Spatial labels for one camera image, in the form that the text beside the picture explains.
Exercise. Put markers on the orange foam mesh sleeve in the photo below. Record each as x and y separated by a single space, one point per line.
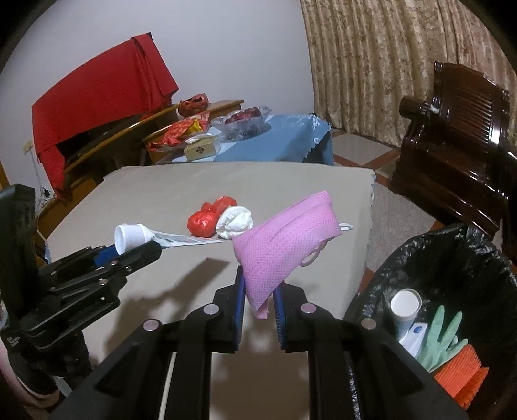
462 375

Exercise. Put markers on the pink face mask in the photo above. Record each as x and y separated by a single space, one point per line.
282 246

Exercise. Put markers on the beige table cover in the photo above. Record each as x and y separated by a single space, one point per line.
169 190

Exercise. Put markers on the white blue printed box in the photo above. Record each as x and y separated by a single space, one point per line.
418 333

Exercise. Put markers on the person's left forearm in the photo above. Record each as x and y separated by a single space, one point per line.
52 359

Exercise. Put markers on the white plastic bottle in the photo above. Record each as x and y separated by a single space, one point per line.
404 307

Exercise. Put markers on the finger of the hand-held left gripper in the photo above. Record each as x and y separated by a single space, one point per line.
141 256
106 255

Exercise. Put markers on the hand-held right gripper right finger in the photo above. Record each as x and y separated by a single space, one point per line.
278 321

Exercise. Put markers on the wall power outlet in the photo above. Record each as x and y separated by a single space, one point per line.
27 147

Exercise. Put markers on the beige patterned curtain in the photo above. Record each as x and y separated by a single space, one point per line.
383 60

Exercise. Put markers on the green rubber glove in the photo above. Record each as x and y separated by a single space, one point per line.
438 343

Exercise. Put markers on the glass bowl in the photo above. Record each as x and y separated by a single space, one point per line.
242 121

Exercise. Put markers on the blue tablecloth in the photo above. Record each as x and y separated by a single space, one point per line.
278 141

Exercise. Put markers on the red cloth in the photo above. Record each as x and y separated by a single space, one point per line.
105 93

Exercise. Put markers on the red snack packets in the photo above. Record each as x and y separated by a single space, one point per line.
177 131

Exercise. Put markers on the dark wooden chair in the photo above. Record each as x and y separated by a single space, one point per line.
456 141

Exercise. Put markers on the crumpled white plastic bag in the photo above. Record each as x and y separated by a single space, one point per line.
236 221

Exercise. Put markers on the wooden cabinet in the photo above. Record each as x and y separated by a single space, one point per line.
101 139

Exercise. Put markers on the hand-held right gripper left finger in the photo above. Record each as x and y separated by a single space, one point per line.
240 301

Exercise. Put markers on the white tube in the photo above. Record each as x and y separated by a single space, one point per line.
129 237

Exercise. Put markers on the black-lined trash bin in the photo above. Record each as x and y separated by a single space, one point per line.
464 266

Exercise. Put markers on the beige tissue box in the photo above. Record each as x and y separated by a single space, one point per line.
202 149

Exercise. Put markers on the red plastic bag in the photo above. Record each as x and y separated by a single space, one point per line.
204 221

